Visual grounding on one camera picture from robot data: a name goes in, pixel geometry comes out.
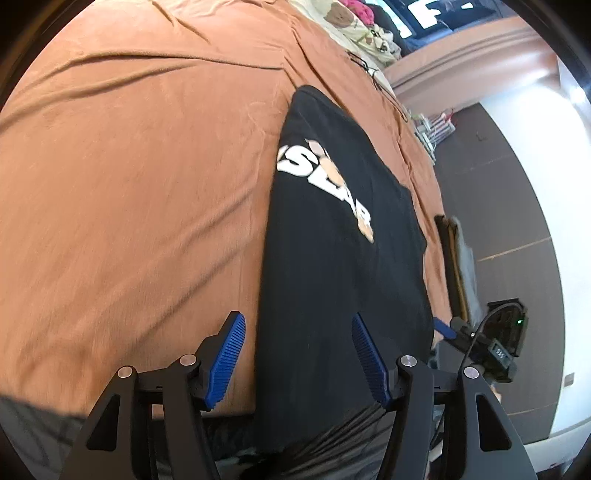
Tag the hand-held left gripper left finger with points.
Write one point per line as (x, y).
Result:
(226, 355)

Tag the black framed window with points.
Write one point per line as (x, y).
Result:
(438, 14)

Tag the white nightstand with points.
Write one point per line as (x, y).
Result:
(425, 138)

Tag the pink curtain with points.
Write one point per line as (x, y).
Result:
(461, 64)

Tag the orange bed sheet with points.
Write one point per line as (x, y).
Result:
(138, 184)

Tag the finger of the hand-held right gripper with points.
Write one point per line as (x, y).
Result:
(444, 328)

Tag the person's grey patterned pants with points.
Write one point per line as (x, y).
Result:
(332, 438)

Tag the cream bear print pillow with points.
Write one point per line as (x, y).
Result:
(334, 16)

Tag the pink plush toy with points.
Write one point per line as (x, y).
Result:
(355, 4)

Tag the striped gift bag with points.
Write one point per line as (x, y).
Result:
(442, 127)

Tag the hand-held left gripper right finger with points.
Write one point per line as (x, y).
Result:
(369, 355)

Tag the black bear print T-shirt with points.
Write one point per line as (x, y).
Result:
(332, 258)

